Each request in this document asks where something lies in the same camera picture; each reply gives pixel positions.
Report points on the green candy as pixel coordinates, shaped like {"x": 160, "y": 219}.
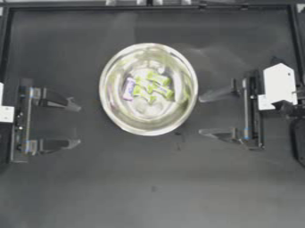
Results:
{"x": 144, "y": 83}
{"x": 142, "y": 95}
{"x": 166, "y": 93}
{"x": 160, "y": 78}

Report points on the pink candy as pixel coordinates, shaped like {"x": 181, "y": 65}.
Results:
{"x": 129, "y": 88}

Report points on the steel bowl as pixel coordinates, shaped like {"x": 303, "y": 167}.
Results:
{"x": 148, "y": 121}

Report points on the black metal frame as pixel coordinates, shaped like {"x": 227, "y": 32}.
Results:
{"x": 80, "y": 6}

